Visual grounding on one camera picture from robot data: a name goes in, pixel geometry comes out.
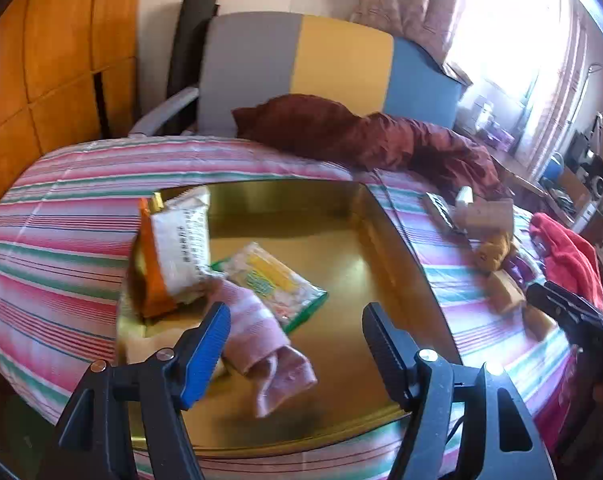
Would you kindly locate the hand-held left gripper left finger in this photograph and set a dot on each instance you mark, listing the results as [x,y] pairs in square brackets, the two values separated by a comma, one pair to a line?
[209,355]

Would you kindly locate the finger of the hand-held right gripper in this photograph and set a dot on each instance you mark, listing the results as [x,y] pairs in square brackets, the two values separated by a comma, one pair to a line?
[591,332]
[556,297]

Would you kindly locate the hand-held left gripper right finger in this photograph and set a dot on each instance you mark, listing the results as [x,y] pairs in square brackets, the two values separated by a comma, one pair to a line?
[386,355]

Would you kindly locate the pink striped sock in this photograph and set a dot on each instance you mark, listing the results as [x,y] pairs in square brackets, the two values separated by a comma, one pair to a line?
[261,330]

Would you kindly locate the gold metal tray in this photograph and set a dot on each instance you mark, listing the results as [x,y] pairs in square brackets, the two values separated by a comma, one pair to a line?
[341,270]

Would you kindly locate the green yellow snack packet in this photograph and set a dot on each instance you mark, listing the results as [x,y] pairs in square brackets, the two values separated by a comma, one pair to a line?
[271,280]

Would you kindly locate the orange white snack packet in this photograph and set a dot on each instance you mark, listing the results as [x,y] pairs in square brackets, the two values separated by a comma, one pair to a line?
[174,245]

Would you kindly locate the red cloth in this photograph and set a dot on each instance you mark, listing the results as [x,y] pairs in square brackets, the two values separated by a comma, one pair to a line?
[571,255]

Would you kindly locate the cardboard box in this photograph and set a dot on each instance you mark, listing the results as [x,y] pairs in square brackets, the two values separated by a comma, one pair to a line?
[576,187]

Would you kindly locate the wooden desk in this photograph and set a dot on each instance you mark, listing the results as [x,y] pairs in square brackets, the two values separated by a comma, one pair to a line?
[521,175]

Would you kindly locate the blue container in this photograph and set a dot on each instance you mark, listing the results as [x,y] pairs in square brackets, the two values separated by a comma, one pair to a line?
[554,166]

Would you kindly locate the black stereo speaker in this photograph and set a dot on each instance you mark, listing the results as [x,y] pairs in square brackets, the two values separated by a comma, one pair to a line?
[594,170]

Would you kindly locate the silver green snack packet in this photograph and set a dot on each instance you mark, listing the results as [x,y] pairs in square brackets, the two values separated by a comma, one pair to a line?
[441,212]

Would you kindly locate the purple boxes on desk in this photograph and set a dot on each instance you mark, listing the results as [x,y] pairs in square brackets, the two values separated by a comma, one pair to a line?
[499,136]

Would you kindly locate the striped bed sheet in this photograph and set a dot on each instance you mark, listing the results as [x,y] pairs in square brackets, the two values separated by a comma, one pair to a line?
[56,240]

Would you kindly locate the white boxes on desk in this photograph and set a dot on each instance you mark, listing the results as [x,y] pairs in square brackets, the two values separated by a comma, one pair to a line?
[484,112]

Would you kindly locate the pink striped curtain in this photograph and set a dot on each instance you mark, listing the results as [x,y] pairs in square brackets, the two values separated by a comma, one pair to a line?
[556,85]

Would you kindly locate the maroon jacket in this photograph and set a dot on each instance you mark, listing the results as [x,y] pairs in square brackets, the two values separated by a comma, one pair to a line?
[381,140]

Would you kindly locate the pink folded cloth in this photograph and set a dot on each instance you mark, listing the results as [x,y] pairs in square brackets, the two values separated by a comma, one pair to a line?
[457,73]

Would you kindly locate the grey chair armrest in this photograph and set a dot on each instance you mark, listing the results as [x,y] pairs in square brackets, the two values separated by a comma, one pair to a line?
[166,110]

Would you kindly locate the grey yellow blue headboard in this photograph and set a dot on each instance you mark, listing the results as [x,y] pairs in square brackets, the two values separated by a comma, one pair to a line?
[341,60]

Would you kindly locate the black rolled mat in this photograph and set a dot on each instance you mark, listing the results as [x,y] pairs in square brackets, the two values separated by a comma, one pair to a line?
[191,45]

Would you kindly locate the pink window curtain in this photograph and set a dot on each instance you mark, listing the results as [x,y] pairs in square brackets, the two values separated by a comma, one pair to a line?
[416,0]

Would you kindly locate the wooden wardrobe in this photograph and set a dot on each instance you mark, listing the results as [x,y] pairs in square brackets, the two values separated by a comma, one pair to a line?
[56,60]

